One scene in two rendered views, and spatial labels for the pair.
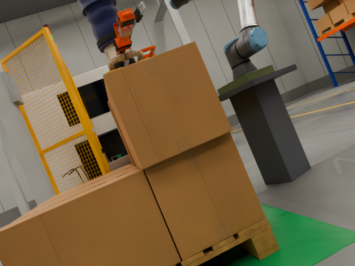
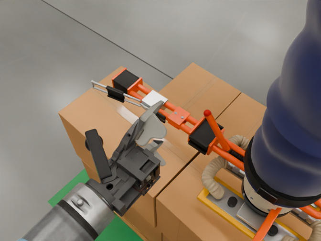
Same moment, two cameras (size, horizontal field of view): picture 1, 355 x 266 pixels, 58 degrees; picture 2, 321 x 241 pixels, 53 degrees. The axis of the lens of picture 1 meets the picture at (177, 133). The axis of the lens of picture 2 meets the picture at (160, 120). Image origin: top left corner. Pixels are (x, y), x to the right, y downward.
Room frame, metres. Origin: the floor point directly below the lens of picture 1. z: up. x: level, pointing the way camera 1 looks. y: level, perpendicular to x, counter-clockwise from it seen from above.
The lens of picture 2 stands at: (2.29, -0.35, 2.13)
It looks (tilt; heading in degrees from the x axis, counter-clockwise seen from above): 56 degrees down; 143
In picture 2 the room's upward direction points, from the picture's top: straight up
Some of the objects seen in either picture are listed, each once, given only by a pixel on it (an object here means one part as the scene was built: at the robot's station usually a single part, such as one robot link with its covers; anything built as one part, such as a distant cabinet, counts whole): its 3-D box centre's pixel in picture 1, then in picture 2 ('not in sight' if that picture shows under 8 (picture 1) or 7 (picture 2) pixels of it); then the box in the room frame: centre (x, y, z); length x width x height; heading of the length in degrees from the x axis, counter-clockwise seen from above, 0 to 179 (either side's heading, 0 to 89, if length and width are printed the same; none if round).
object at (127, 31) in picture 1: (125, 30); (155, 103); (1.73, 0.04, 1.24); 0.07 x 0.07 x 0.04; 14
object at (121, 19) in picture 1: (125, 18); (127, 82); (1.60, 0.02, 1.24); 0.08 x 0.07 x 0.05; 14
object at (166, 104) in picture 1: (160, 113); (137, 145); (1.58, 0.04, 0.74); 0.60 x 0.40 x 0.40; 11
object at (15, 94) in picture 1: (12, 88); not in sight; (3.11, 1.29, 1.62); 0.20 x 0.05 x 0.30; 12
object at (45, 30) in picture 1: (59, 137); not in sight; (3.40, 1.16, 1.05); 0.87 x 0.10 x 2.10; 64
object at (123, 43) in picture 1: (122, 43); (205, 135); (1.94, 0.10, 1.24); 0.10 x 0.08 x 0.06; 104
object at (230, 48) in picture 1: (236, 52); not in sight; (2.39, -0.63, 1.00); 0.17 x 0.15 x 0.18; 32
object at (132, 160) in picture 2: not in sight; (124, 176); (2.05, -0.25, 1.58); 0.12 x 0.09 x 0.08; 104
